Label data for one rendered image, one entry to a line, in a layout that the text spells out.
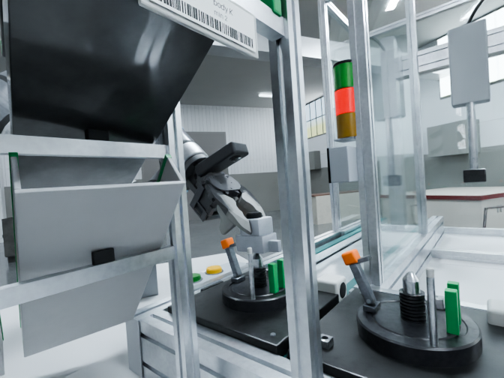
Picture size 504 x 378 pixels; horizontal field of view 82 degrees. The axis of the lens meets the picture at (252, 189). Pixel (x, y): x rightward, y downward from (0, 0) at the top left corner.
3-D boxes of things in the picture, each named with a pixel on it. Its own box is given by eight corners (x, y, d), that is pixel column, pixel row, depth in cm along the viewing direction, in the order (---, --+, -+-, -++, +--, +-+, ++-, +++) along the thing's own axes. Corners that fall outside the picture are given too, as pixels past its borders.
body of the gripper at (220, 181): (230, 219, 63) (200, 184, 68) (248, 188, 59) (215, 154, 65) (203, 224, 57) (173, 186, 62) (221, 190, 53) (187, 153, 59)
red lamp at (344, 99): (331, 115, 60) (330, 91, 60) (341, 118, 64) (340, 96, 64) (355, 109, 57) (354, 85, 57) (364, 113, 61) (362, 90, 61)
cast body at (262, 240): (236, 251, 54) (232, 214, 54) (251, 246, 57) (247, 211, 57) (273, 254, 48) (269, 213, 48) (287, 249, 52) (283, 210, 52)
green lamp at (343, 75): (330, 91, 60) (328, 67, 60) (340, 95, 64) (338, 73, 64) (354, 84, 57) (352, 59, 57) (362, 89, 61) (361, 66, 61)
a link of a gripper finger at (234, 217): (239, 251, 53) (219, 217, 58) (254, 228, 50) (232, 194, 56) (226, 253, 51) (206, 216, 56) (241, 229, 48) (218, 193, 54)
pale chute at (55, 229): (22, 358, 35) (19, 324, 37) (133, 319, 44) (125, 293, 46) (12, 192, 20) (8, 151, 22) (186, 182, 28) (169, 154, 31)
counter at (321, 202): (380, 215, 829) (379, 189, 828) (316, 225, 742) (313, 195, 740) (361, 214, 895) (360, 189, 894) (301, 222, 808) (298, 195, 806)
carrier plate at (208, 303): (167, 316, 52) (166, 304, 52) (251, 277, 71) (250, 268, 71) (277, 361, 37) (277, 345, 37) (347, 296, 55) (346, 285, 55)
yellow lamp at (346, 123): (333, 139, 60) (331, 115, 60) (343, 140, 64) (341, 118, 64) (357, 135, 57) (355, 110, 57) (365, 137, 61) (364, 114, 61)
